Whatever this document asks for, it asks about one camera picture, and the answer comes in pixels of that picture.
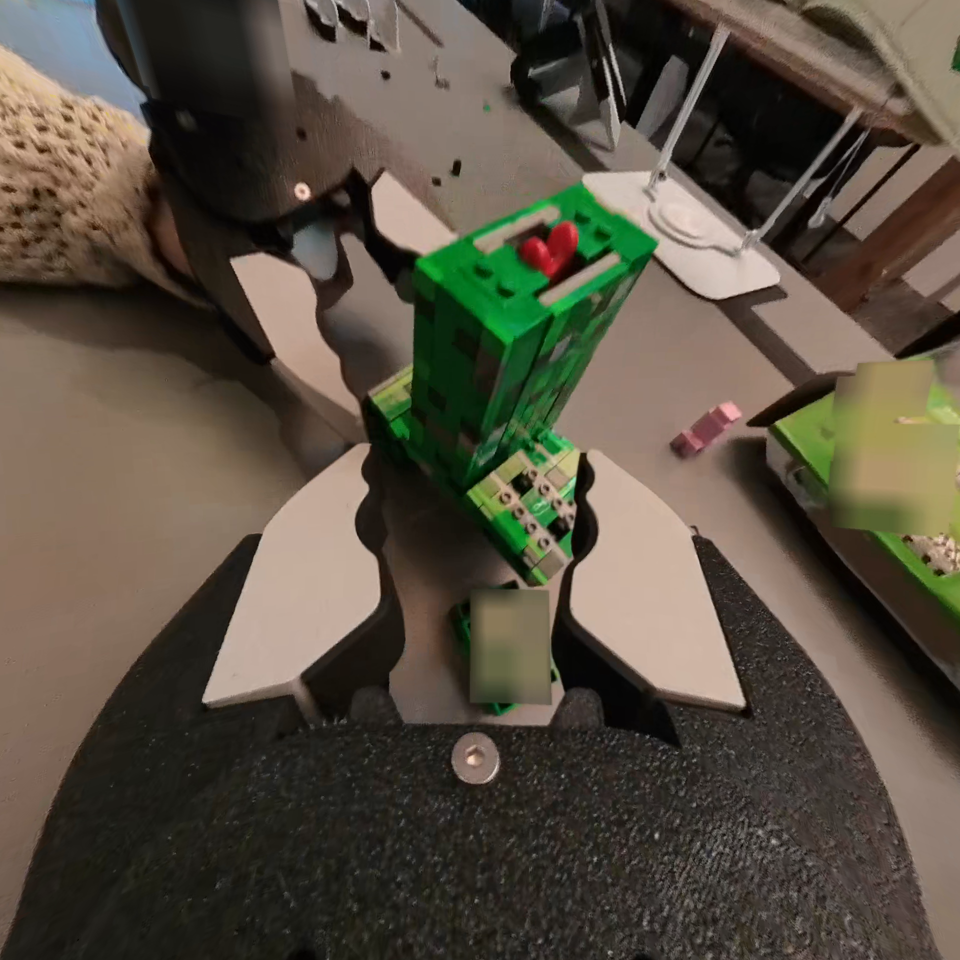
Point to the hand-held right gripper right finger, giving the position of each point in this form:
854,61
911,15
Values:
645,607

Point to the pink lego pig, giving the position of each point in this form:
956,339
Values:
705,431

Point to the person's left forearm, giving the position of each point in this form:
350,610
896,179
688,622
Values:
67,172

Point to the person's left hand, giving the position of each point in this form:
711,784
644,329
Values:
169,240

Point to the green lego creeper head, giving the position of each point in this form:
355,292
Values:
459,626

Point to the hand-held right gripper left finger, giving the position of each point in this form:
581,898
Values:
300,600

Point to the green cardboard lego box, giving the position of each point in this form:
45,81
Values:
799,439

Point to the open instruction booklet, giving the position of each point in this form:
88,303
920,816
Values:
900,60

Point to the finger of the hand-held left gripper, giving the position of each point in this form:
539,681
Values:
289,315
405,217

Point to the wooden book stand white base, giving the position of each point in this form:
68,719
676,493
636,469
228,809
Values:
720,262

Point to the green lego creeper body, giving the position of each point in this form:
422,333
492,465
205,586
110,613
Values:
487,337

